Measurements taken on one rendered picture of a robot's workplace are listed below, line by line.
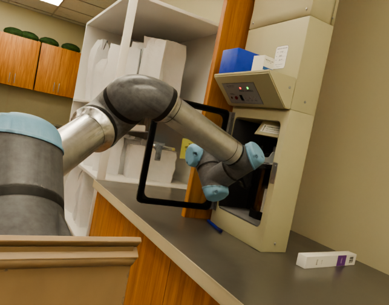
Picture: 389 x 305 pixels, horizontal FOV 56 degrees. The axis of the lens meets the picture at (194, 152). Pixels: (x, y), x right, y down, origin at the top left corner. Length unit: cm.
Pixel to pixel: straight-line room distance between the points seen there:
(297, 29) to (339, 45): 49
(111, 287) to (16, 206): 14
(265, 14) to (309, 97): 38
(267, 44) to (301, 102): 27
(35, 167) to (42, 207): 6
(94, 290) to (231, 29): 128
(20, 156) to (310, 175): 138
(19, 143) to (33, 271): 19
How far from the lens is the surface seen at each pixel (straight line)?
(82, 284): 40
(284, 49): 132
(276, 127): 131
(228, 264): 107
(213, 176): 111
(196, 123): 94
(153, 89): 87
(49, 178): 50
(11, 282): 38
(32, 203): 47
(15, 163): 50
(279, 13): 141
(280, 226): 128
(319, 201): 166
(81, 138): 81
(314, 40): 130
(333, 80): 173
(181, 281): 114
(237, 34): 156
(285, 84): 120
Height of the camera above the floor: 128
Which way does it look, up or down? 3 degrees down
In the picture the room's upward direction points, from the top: 11 degrees clockwise
